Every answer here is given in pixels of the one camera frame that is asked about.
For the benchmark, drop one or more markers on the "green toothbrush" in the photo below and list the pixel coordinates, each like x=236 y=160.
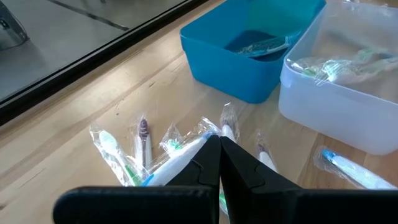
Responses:
x=172 y=144
x=363 y=54
x=109 y=143
x=334 y=70

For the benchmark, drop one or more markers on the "black aluminium table frame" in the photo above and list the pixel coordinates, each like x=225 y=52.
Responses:
x=93 y=60

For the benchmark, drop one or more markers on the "wrapped purple toothbrush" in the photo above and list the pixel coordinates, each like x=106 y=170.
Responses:
x=143 y=127
x=228 y=132
x=265 y=157

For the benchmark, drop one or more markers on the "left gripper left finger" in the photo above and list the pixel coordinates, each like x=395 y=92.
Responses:
x=140 y=205

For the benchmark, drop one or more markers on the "clear translucent plastic bin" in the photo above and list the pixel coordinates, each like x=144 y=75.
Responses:
x=326 y=118

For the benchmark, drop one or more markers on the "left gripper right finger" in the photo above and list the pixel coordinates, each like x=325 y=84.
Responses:
x=295 y=208

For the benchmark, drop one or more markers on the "bright blue plastic bin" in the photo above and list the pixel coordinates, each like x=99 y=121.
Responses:
x=217 y=68

